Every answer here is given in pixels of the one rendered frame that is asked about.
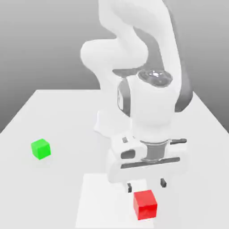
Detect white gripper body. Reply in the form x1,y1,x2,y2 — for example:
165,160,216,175
106,145,189,184

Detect small red cube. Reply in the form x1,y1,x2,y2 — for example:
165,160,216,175
133,189,158,221

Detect small green cube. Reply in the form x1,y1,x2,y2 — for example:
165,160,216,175
30,138,52,161

